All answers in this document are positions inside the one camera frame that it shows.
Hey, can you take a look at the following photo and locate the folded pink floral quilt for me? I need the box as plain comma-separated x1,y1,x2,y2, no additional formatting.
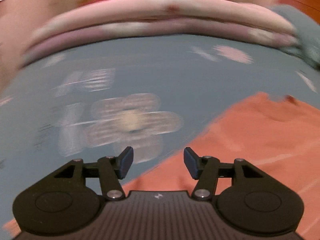
21,0,300,65

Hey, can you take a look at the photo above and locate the blue printed pillow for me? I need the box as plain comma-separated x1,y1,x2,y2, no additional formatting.
270,5,320,70

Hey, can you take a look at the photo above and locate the blue floral bed sheet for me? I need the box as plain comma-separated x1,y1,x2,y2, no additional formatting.
0,34,320,230

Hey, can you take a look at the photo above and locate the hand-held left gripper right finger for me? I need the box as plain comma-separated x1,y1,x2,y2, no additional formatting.
183,147,266,201

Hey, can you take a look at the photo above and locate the orange knit sweater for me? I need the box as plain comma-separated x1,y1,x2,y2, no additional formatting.
0,92,320,240

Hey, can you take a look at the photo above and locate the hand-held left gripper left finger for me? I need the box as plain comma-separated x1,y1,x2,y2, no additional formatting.
53,146,134,201

